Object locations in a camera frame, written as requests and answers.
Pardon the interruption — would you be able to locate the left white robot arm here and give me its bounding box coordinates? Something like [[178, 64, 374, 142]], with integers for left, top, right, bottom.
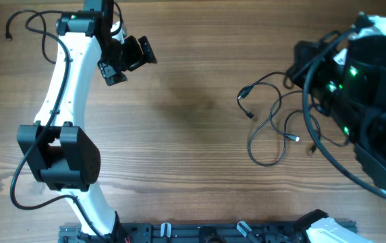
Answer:
[[17, 1, 157, 242]]

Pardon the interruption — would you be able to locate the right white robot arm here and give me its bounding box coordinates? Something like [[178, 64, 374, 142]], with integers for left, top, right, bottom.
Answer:
[[287, 33, 386, 199]]

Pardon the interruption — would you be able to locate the black metal base rail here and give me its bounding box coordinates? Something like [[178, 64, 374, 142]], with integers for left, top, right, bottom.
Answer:
[[58, 221, 307, 243]]

